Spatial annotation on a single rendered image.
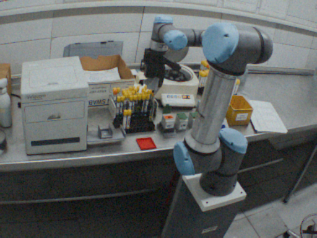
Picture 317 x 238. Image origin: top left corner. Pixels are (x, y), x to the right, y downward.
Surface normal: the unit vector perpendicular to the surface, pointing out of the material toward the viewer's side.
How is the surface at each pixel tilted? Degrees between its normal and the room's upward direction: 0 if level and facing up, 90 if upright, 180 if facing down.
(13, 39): 91
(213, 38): 82
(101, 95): 90
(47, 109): 90
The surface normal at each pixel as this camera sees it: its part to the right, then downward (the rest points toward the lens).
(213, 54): -0.89, -0.04
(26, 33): 0.36, 0.57
